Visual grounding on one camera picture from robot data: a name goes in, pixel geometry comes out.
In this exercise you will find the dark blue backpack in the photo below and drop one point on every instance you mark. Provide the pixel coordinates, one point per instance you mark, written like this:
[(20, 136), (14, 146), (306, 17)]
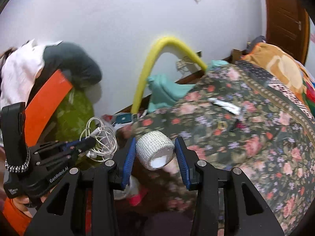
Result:
[(253, 43)]

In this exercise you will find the grey marker pen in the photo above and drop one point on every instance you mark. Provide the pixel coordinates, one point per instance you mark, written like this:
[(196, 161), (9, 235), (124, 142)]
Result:
[(238, 124)]

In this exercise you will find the white towel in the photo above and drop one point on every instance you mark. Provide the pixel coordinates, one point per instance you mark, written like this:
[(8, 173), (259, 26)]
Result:
[(20, 71)]

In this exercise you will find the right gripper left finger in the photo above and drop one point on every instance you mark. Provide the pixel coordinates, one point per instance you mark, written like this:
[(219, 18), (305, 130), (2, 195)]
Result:
[(64, 211)]

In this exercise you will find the cardboard box by bed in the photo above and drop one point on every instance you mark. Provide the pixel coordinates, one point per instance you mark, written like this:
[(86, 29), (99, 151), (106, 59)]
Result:
[(237, 55)]

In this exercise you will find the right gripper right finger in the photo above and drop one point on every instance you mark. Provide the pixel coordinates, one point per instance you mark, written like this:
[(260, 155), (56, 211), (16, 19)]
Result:
[(245, 210)]

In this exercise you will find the yellow foam tube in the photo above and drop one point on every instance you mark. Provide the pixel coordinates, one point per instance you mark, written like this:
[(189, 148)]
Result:
[(161, 59)]

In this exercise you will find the dark green cushion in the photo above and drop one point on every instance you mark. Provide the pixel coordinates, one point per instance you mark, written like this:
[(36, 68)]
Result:
[(74, 63)]

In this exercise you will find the left hand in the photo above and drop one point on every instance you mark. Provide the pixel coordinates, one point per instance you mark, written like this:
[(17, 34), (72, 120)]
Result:
[(21, 201)]

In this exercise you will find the teal plastic ride-on toy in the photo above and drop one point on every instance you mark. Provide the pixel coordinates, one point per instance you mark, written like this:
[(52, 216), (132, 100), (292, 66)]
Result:
[(165, 93)]

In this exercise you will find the green leafy bag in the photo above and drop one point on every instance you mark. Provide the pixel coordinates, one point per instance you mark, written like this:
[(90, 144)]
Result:
[(70, 118)]

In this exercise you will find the wall power socket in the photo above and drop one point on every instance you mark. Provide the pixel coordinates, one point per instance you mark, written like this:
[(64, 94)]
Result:
[(184, 66)]

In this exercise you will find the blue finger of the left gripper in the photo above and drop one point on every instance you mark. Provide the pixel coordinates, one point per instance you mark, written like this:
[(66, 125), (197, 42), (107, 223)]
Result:
[(56, 149)]

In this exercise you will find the white paper packet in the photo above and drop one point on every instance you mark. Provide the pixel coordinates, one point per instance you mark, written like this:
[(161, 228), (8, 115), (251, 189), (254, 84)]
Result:
[(226, 106)]

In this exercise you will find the orange box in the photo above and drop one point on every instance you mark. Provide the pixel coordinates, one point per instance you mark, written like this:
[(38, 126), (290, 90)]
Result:
[(43, 106)]

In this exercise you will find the colourful patchwork blanket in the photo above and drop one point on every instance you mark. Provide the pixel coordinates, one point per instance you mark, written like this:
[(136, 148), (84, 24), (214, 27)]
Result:
[(308, 89)]

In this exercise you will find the orange yellow blanket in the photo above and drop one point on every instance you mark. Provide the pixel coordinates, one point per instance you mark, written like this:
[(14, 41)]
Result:
[(278, 63)]

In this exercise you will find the floral bed quilt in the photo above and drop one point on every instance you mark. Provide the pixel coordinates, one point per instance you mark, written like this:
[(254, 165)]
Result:
[(275, 148)]

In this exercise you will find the white tape roll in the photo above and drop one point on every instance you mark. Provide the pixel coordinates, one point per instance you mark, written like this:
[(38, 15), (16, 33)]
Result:
[(154, 150)]

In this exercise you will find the white trash cup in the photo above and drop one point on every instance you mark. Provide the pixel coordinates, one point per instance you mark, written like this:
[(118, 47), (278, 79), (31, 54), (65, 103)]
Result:
[(134, 192)]

